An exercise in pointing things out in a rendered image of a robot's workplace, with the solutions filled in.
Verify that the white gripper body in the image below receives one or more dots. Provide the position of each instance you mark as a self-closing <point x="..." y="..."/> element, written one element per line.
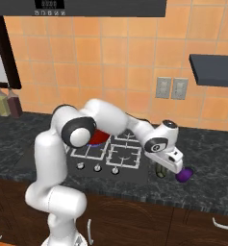
<point x="168" y="164"/>

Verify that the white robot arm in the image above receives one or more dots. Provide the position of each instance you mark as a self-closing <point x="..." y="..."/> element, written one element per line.
<point x="51" y="179"/>

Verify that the green cucumber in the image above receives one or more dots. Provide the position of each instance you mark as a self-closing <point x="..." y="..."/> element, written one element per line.
<point x="161" y="172"/>

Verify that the purple eggplant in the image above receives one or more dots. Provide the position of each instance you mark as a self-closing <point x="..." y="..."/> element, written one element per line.
<point x="184" y="175"/>

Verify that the red pot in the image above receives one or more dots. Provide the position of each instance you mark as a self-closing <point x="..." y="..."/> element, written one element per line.
<point x="99" y="137"/>

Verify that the dark grey hob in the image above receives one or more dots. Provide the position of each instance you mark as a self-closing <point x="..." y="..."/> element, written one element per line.
<point x="125" y="160"/>

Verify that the silver hob knob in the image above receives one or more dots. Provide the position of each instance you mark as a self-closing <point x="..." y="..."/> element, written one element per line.
<point x="80" y="165"/>
<point x="97" y="167"/>
<point x="115" y="170"/>

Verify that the brown cupboard door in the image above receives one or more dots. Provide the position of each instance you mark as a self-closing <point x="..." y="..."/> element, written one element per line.
<point x="202" y="230"/>
<point x="131" y="221"/>
<point x="9" y="208"/>

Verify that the dark range hood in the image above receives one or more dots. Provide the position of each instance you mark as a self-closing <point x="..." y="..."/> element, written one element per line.
<point x="118" y="8"/>

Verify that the dark red bottle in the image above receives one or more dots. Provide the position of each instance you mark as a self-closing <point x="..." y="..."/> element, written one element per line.
<point x="14" y="105"/>

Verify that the yellow-green oil bottle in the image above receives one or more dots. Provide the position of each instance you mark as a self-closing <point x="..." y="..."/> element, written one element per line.
<point x="2" y="104"/>

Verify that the dark framed window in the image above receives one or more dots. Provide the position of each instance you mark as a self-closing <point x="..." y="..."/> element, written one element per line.
<point x="5" y="54"/>

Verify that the grey wall socket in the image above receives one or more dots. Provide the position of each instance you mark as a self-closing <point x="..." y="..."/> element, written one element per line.
<point x="163" y="87"/>
<point x="179" y="88"/>

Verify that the dark grey wall shelf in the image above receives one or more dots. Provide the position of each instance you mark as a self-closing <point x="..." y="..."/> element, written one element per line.
<point x="215" y="70"/>

